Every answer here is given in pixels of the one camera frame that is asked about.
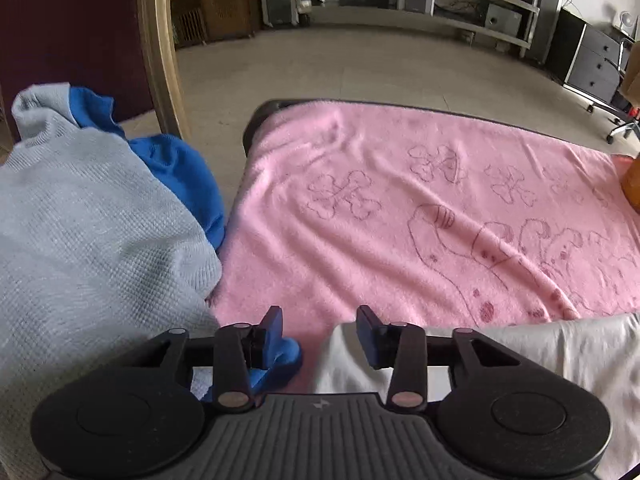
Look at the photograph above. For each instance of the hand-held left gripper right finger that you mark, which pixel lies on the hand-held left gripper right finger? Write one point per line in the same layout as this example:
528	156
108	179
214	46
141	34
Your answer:
367	345

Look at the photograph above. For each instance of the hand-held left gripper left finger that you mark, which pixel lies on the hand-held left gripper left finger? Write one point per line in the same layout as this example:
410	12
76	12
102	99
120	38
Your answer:
272	340

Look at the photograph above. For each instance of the white garment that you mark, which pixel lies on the white garment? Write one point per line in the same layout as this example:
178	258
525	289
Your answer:
575	360

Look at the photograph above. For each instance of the grey and blue sweater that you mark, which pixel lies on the grey and blue sweater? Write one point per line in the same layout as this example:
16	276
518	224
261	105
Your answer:
90	235

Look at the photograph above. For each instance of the pink printed blanket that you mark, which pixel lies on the pink printed blanket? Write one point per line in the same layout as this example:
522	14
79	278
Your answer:
375	260

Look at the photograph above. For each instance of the orange plush toy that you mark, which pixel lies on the orange plush toy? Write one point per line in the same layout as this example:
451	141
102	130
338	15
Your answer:
632	185

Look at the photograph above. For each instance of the white television stand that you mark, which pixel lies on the white television stand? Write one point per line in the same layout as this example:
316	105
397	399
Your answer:
425	19

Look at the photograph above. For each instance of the office chair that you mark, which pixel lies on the office chair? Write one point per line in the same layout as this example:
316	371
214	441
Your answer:
622	127

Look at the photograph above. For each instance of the brown wooden cabinet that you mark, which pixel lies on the brown wooden cabinet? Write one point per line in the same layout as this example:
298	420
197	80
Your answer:
225	0

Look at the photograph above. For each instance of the grey subwoofer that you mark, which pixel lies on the grey subwoofer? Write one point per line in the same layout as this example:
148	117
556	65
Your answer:
504	19

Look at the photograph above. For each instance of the black drawer cabinet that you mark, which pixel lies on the black drawer cabinet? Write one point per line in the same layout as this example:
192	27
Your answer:
595	60

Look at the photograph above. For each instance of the small white desk fan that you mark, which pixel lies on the small white desk fan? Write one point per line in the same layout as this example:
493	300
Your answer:
627	19

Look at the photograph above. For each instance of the maroon armchair with wooden frame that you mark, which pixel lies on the maroon armchair with wooden frame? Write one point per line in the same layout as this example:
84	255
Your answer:
75	25

